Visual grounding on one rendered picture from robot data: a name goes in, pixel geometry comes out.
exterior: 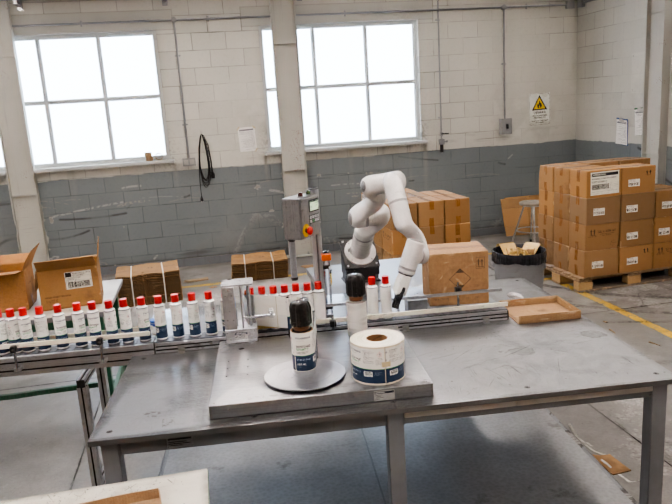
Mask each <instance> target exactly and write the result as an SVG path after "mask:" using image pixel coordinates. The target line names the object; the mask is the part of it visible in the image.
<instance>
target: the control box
mask: <svg viewBox="0 0 672 504"><path fill-rule="evenodd" d="M315 198H318V195H317V194H311V195H306V194H305V193H303V197H302V198H298V194H297V195H294V196H290V197H287V198H283V199H282V210H283V222H284V235H285V239H286V240H304V239H306V238H309V237H311V236H314V235H317V234H319V233H320V232H321V228H320V221H317V222H314V223H312V224H310V219H309V216H310V215H313V214H316V213H319V210H316V211H313V212H309V200H311V199H315ZM318 205H319V198H318ZM319 218H320V213H319ZM309 226H311V227H312V228H313V233H312V234H311V235H308V233H306V232H305V229H306V228H308V227H309Z"/></svg>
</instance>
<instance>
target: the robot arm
mask: <svg viewBox="0 0 672 504"><path fill-rule="evenodd" d="M405 186H406V178H405V175H404V174H403V173H402V172H401V171H393V172H388V173H382V174H375V175H369V176H366V177H365V178H363V179H362V181H361V184H360V187H361V191H362V193H363V195H364V196H365V197H366V198H365V199H364V200H362V201H361V202H359V203H358V204H356V205H355V206H354V207H352V208H351V210H350V211H349V214H348V221H349V223H350V225H351V226H352V227H354V228H355V229H354V234H353V239H352V240H350V241H349V242H348V243H347V244H346V246H345V249H344V253H345V256H346V258H347V259H348V260H349V261H350V262H351V263H353V264H356V265H366V264H369V263H371V262H372V261H373V260H374V258H375V255H376V249H375V247H374V245H373V244H372V243H373V239H374V235H375V233H377V232H378V231H379V230H381V229H382V228H383V227H384V226H385V225H386V224H387V223H388V221H389V219H390V211H391V215H392V219H393V223H394V226H395V228H396V230H397V231H399V232H400V233H402V234H403V235H404V236H405V237H406V238H407V241H406V244H405V247H404V250H403V254H402V257H401V260H400V263H399V266H398V270H399V271H398V275H397V277H396V280H395V283H394V285H393V288H392V290H393V291H394V293H395V296H394V300H393V303H392V308H395V309H398V308H399V305H400V302H401V300H402V298H403V296H404V297H405V296H406V294H407V291H408V288H409V284H410V280H411V277H413V275H415V273H416V269H417V266H418V264H424V263H426V262H428V260H429V249H428V246H427V242H426V239H425V237H424V235H423V233H422V231H421V230H420V229H419V228H418V227H417V226H416V225H415V223H414V222H413V220H412V217H411V213H410V209H409V205H408V201H407V197H406V194H405V190H404V188H405ZM386 196H387V200H388V204H389V208H390V210H389V208H388V207H387V206H386V205H385V204H384V203H385V201H386Z"/></svg>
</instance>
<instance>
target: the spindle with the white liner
mask: <svg viewBox="0 0 672 504"><path fill-rule="evenodd" d="M345 283H346V294H347V296H348V297H349V299H348V300H346V306H347V323H348V336H349V339H348V342H349V343H350V337H351V336H352V335H353V334H355V333H357V332H360V331H364V330H368V326H367V308H366V299H364V298H363V295H364V294H365V279H364V276H363V275H362V274H360V273H351V274H348V275H347V276H346V279H345Z"/></svg>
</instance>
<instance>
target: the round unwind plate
mask: <svg viewBox="0 0 672 504"><path fill-rule="evenodd" d="M316 370H317V373H316V374H315V375H314V376H311V377H307V378H299V377H296V376H294V375H293V372H294V370H293V362H292V360H291V361H287V362H283V363H280V364H278V365H276V366H274V367H272V368H271V369H269V370H268V371H267V372H266V374H265V376H264V379H265V382H266V383H267V384H268V385H270V386H271V387H273V388H276V389H280V390H285V391H310V390H317V389H321V388H325V387H328V386H331V385H333V384H335V383H337V382H338V381H340V380H341V379H342V378H343V377H344V376H345V368H344V367H343V366H342V365H341V364H340V363H338V362H335V361H332V360H328V359H321V358H317V362H316Z"/></svg>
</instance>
